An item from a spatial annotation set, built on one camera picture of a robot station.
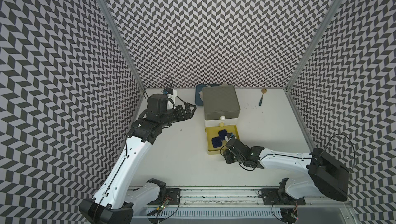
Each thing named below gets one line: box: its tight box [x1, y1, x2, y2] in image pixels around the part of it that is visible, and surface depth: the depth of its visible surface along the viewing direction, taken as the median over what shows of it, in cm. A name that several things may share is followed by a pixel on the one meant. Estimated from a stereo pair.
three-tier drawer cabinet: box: [202, 85, 241, 140], surface depth 88 cm
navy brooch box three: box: [211, 136, 223, 149], surface depth 92 cm
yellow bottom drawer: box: [205, 122, 240, 155], surface depth 93 cm
